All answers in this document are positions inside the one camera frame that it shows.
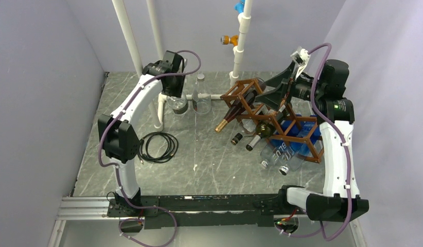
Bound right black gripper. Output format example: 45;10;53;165
255;60;325;111

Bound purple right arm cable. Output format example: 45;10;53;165
276;42;354;242

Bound black coiled cable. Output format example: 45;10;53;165
138;132;179;164

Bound white PVC pipe frame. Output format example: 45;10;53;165
112;1;252;131

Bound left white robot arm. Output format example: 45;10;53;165
97;51;186;216

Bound brown wooden wine rack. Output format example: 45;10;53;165
236;78;324;163

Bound dark green wine bottle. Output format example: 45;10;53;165
245;106;288;151

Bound small clear bottle black cap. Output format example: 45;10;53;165
231;119;256;145

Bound clear square bottle black cap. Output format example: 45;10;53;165
279;143;310;175

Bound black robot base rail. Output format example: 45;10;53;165
107;193;295;230

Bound orange pipe valve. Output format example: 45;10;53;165
220;35;239;47

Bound clear glass bottle white cap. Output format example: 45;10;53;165
167;93;189;115

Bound clear glass bottle silver cap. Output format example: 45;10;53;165
191;72;212;115

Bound blue label clear bottle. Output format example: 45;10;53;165
260;121;322;170

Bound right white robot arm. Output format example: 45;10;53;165
277;59;369;222

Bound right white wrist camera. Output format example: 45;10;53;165
291;46;311;77

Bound blue pipe valve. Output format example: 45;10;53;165
234;0;245;14

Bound dark red wine bottle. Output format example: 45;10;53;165
215;81;266;133

